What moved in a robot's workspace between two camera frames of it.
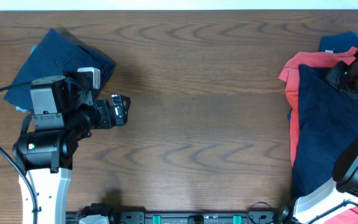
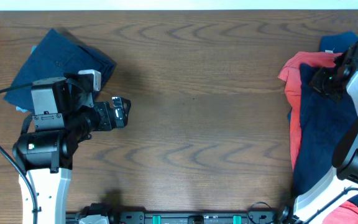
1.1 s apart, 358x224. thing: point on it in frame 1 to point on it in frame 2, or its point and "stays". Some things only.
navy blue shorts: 329,121 stays
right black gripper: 332,78 to 316,83
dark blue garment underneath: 340,41 stays
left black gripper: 104,121 stays
